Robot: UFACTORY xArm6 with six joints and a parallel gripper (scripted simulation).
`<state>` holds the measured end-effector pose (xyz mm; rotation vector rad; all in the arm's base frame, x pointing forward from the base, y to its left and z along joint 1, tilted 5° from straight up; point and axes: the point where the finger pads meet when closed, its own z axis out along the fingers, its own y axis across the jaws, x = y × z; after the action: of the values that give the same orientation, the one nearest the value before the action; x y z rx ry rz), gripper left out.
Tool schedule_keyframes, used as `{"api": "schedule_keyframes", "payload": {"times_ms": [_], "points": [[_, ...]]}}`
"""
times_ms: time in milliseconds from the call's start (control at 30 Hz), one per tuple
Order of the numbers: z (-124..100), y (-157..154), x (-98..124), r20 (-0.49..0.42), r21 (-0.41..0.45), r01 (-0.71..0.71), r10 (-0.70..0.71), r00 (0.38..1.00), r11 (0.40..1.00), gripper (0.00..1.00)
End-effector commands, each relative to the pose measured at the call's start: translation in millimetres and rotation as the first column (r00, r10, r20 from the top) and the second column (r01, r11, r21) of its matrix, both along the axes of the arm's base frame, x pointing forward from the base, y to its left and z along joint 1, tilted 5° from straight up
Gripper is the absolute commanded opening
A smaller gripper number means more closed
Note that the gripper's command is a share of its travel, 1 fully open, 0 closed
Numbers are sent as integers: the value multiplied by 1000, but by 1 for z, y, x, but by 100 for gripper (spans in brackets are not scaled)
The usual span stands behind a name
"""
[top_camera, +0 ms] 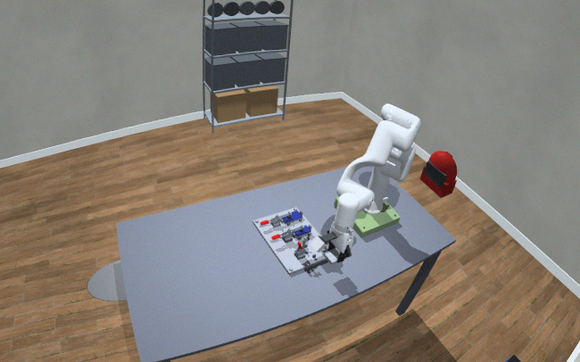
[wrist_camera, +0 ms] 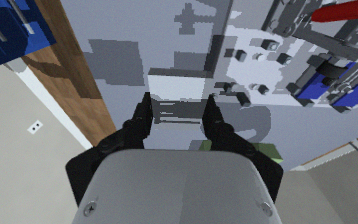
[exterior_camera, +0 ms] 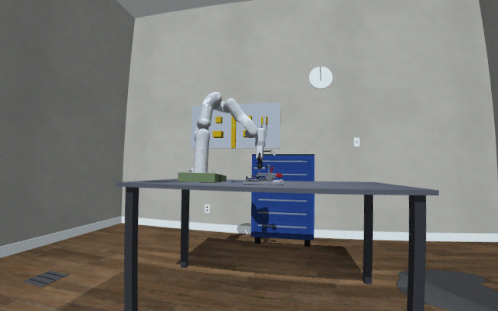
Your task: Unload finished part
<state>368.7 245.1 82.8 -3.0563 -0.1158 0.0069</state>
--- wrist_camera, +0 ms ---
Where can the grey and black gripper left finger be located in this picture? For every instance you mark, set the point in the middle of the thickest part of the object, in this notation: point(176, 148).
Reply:
point(81, 168)

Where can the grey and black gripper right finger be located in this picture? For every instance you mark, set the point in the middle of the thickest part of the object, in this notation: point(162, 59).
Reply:
point(224, 138)

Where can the toggle clamp with red handle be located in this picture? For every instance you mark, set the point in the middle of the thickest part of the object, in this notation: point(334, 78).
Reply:
point(343, 84)

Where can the white fixture plate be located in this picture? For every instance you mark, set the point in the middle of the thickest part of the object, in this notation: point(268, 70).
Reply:
point(242, 30)

